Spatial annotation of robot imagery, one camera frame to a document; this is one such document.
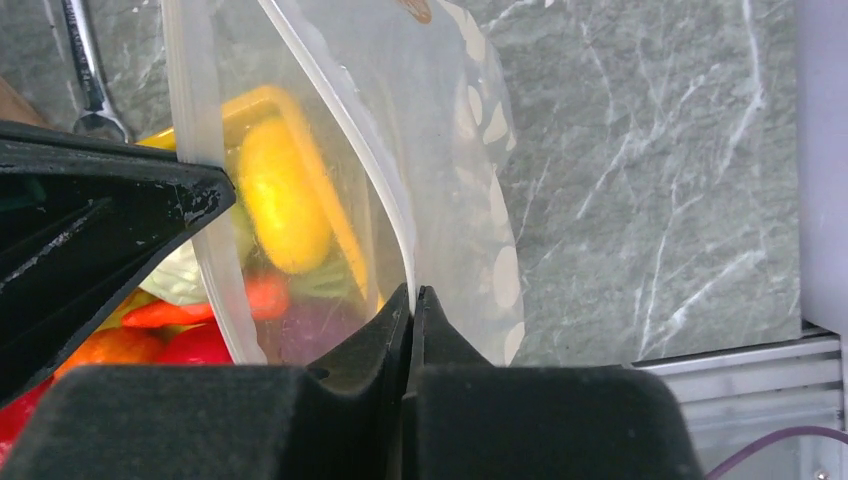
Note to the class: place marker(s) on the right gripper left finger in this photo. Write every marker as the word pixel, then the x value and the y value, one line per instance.
pixel 327 420

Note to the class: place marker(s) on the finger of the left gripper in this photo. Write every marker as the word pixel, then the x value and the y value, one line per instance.
pixel 83 222

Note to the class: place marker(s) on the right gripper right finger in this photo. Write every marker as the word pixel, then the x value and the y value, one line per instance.
pixel 464 418

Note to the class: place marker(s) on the purple onion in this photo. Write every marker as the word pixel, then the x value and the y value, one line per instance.
pixel 308 329

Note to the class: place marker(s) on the green cabbage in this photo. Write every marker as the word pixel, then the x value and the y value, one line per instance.
pixel 177 279

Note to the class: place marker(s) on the yellow lemon squash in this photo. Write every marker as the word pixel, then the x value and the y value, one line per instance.
pixel 273 177

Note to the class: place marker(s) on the red bell pepper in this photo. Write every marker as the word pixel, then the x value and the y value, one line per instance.
pixel 16 415

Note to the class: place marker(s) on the clear zip top bag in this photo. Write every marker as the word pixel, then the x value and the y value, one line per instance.
pixel 408 104

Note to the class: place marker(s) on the silver wrench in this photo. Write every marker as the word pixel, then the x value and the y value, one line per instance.
pixel 97 117

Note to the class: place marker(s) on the orange pumpkin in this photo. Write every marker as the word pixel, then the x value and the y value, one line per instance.
pixel 119 345

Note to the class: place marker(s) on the yellow plastic tray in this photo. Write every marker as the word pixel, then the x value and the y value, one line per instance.
pixel 239 115

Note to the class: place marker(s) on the orange carrot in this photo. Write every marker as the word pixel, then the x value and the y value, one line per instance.
pixel 269 296

